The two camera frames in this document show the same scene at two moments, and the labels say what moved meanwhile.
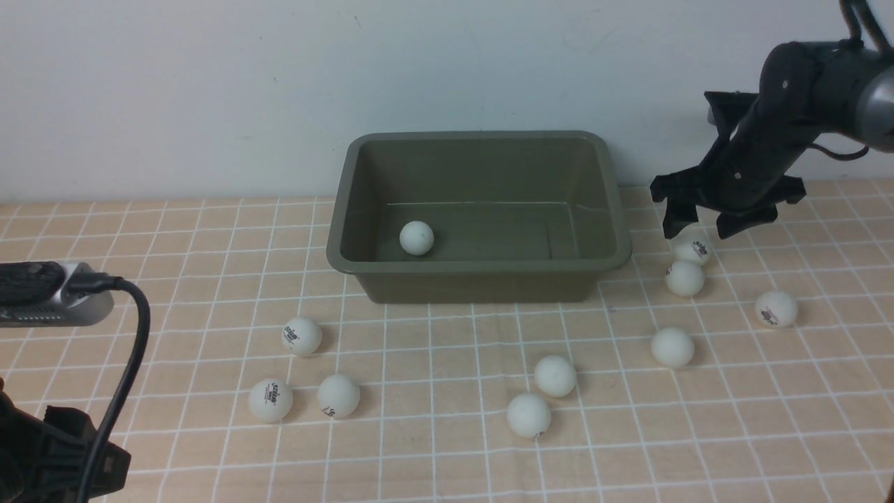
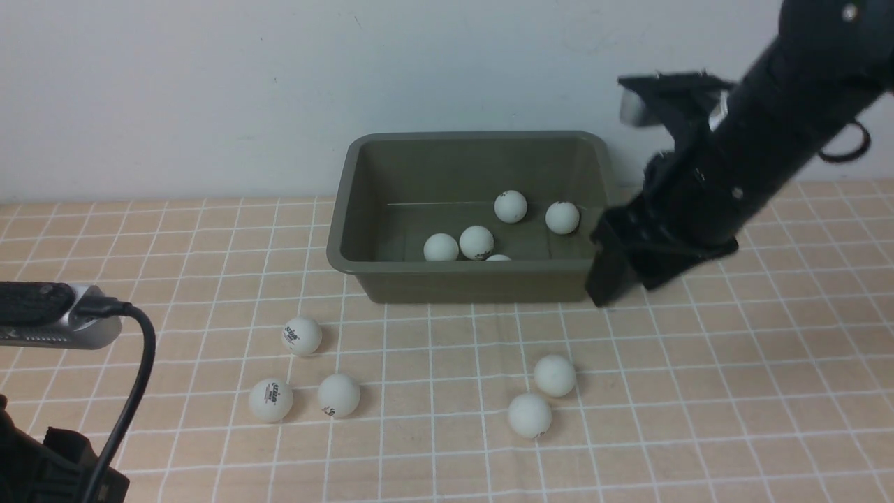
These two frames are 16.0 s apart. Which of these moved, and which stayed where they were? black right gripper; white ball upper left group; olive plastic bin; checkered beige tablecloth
Moved: black right gripper
Stayed: olive plastic bin; white ball upper left group; checkered beige tablecloth
